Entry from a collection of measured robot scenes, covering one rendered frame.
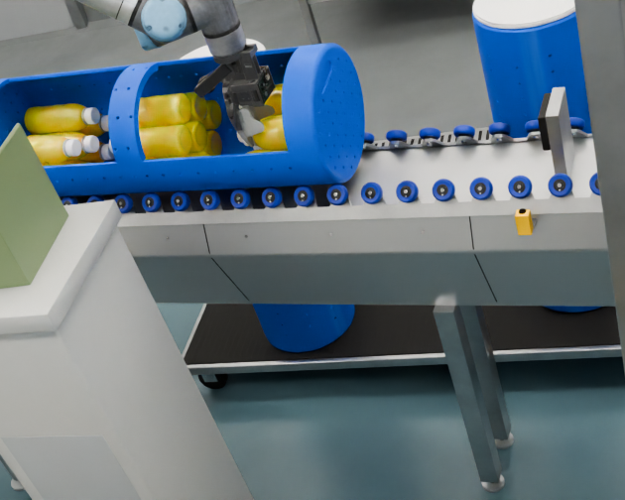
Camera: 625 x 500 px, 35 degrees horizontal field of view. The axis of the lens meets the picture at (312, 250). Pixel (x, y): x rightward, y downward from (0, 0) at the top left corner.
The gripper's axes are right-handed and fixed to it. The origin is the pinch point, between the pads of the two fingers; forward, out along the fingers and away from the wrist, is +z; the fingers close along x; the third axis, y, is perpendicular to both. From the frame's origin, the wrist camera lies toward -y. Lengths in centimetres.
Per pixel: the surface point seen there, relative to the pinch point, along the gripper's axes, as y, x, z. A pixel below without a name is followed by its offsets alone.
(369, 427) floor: -6, 15, 109
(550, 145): 60, 1, 7
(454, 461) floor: 21, 5, 109
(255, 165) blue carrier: 3.8, -8.7, 1.7
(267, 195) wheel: 1.6, -5.1, 12.1
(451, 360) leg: 32, -4, 61
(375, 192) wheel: 25.9, -5.3, 12.2
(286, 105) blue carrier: 13.0, -5.3, -9.5
